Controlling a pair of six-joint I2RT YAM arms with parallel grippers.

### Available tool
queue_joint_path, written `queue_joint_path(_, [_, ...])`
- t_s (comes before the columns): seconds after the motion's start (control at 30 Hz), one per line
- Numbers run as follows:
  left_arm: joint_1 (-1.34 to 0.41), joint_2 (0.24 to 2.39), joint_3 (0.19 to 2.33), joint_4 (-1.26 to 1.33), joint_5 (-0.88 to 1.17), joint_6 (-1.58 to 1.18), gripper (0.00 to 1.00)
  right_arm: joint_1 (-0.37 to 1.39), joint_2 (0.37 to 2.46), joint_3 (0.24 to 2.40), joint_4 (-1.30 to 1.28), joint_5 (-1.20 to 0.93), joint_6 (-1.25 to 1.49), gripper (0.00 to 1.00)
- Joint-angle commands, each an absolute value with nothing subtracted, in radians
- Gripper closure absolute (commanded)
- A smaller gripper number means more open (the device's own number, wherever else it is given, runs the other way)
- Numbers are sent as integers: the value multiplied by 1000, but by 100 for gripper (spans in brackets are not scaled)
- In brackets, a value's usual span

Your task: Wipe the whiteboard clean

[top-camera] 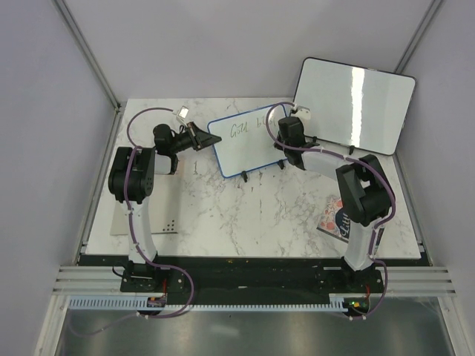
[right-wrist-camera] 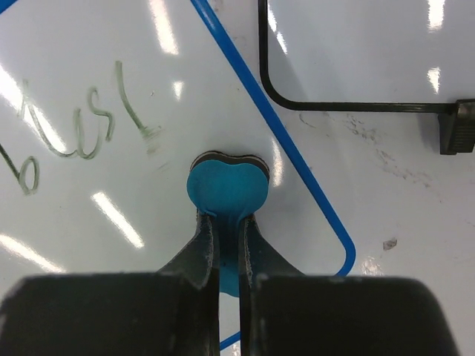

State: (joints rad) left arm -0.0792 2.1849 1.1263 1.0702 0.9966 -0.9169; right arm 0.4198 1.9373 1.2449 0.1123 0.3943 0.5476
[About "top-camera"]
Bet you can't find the large black-framed whiteboard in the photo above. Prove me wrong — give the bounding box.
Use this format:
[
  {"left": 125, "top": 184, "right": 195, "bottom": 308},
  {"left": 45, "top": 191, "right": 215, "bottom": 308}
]
[{"left": 293, "top": 57, "right": 416, "bottom": 156}]

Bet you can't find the white slotted cable duct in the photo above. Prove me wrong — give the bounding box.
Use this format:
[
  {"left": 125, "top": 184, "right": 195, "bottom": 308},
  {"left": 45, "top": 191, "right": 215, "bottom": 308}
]
[{"left": 68, "top": 294, "right": 350, "bottom": 312}]

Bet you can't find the colourful Little Women book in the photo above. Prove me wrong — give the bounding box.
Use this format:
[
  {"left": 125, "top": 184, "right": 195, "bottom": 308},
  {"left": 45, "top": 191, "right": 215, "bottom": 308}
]
[{"left": 316, "top": 196, "right": 385, "bottom": 257}]

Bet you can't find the small blue-framed whiteboard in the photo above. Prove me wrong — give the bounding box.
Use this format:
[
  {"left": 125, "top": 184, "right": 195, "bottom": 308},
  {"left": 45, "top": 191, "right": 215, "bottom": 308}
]
[{"left": 207, "top": 105, "right": 287, "bottom": 178}]

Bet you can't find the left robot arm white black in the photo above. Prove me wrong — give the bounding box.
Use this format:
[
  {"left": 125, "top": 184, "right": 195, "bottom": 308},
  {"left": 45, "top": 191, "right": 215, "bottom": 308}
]
[{"left": 108, "top": 122, "right": 222, "bottom": 266}]

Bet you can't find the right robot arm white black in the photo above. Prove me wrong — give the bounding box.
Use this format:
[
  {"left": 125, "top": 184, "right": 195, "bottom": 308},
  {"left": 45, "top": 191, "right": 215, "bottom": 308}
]
[{"left": 275, "top": 116, "right": 396, "bottom": 292}]

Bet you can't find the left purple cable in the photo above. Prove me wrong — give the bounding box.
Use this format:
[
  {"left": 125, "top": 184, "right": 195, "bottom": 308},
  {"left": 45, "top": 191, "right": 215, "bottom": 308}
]
[{"left": 68, "top": 107, "right": 197, "bottom": 337}]

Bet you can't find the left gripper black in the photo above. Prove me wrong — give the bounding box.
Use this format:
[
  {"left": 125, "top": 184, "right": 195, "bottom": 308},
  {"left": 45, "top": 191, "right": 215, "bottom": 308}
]
[{"left": 171, "top": 122, "right": 222, "bottom": 155}]

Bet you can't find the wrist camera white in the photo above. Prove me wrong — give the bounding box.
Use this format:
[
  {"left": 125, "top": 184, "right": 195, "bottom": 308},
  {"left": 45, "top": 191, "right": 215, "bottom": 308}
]
[
  {"left": 291, "top": 105, "right": 311, "bottom": 121},
  {"left": 175, "top": 106, "right": 189, "bottom": 126}
]

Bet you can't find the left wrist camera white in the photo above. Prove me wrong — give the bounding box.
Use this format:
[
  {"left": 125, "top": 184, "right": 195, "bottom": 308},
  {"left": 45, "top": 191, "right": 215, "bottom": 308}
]
[{"left": 175, "top": 106, "right": 189, "bottom": 126}]

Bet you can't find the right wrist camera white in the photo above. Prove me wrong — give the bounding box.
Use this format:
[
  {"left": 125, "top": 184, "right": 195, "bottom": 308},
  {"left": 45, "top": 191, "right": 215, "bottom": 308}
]
[{"left": 291, "top": 105, "right": 311, "bottom": 121}]

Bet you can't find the white paper sheet with dots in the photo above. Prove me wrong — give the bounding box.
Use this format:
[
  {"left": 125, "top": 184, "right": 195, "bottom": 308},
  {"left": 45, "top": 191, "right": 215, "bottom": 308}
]
[{"left": 110, "top": 162, "right": 184, "bottom": 236}]

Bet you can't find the aluminium frame rail front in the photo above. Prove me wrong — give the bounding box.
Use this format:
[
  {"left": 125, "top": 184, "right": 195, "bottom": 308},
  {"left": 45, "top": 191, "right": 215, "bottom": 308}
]
[{"left": 53, "top": 264, "right": 455, "bottom": 297}]

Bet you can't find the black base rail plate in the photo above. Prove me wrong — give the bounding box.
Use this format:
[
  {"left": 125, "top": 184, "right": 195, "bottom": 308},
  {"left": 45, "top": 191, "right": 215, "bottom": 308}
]
[{"left": 114, "top": 256, "right": 383, "bottom": 306}]

